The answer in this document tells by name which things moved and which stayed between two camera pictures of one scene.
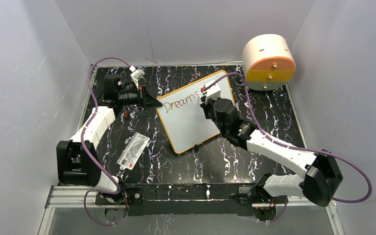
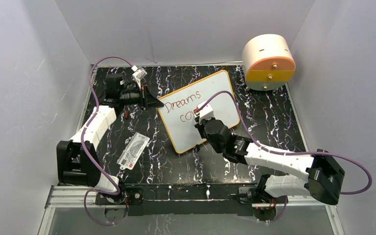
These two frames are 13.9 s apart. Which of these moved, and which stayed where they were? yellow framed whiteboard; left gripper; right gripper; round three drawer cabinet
Moved: right gripper
Stayed: left gripper; round three drawer cabinet; yellow framed whiteboard
